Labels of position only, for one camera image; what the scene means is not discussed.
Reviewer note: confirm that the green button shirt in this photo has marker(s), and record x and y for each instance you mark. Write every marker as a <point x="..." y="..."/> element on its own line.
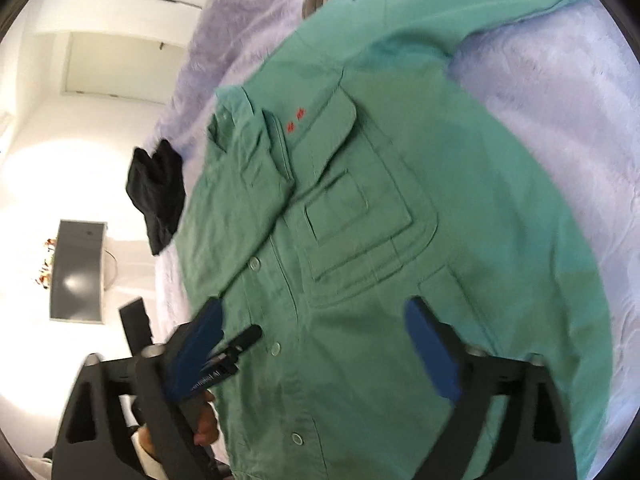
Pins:
<point x="400" y="210"/>

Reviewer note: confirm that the colourful flower decoration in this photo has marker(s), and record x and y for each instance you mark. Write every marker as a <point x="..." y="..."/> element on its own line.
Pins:
<point x="46" y="265"/>

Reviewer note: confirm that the wall television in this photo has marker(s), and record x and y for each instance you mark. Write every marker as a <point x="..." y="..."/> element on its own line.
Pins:
<point x="77" y="270"/>

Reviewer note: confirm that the person's left forearm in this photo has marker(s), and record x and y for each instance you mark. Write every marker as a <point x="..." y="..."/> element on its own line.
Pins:
<point x="146" y="460"/>

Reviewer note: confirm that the lavender fuzzy blanket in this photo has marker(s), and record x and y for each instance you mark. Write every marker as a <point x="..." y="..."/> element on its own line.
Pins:
<point x="550" y="110"/>

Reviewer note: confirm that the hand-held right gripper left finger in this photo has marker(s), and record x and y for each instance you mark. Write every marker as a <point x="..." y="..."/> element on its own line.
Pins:
<point x="197" y="350"/>

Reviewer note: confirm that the black cloth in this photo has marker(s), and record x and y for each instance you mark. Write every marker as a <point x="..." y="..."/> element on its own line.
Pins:
<point x="155" y="190"/>

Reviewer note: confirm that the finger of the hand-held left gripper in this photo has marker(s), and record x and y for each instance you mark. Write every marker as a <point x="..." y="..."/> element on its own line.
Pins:
<point x="242" y="341"/>
<point x="135" y="325"/>

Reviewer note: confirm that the white door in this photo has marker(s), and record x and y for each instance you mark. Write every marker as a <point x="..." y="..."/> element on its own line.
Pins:
<point x="120" y="65"/>

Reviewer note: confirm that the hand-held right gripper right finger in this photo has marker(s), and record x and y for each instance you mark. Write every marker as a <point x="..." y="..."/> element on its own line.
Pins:
<point x="430" y="350"/>

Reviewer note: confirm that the person's left hand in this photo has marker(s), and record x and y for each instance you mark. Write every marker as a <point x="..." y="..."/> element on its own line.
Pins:
<point x="206" y="420"/>

